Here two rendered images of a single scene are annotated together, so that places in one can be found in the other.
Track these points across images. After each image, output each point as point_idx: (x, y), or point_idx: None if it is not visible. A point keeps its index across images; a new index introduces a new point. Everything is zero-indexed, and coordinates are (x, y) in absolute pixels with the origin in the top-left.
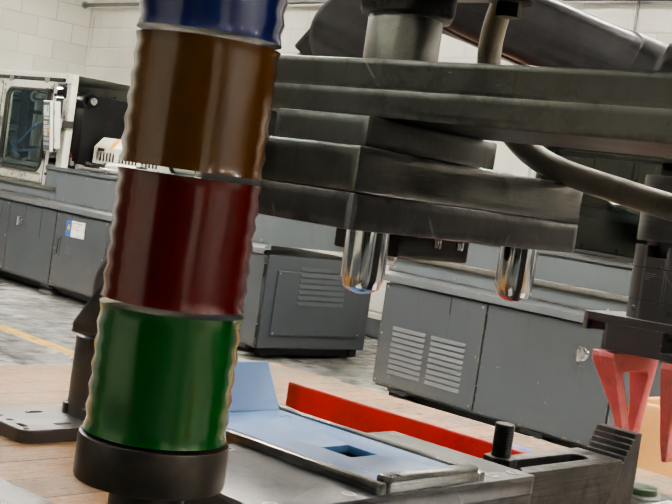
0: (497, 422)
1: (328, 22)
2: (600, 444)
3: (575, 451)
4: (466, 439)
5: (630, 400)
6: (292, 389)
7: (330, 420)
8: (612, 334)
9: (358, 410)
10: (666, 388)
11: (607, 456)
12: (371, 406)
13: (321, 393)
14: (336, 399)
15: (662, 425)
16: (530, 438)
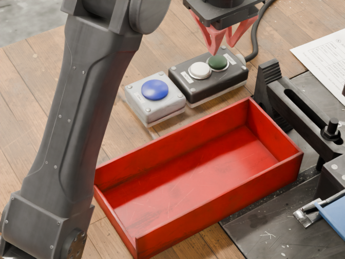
0: (334, 123)
1: (146, 5)
2: (269, 75)
3: (278, 89)
4: (212, 117)
5: (204, 32)
6: (96, 171)
7: (128, 164)
8: (225, 22)
9: (146, 149)
10: (247, 25)
11: (281, 79)
12: (153, 142)
13: (118, 160)
14: (129, 155)
15: (238, 37)
16: (14, 47)
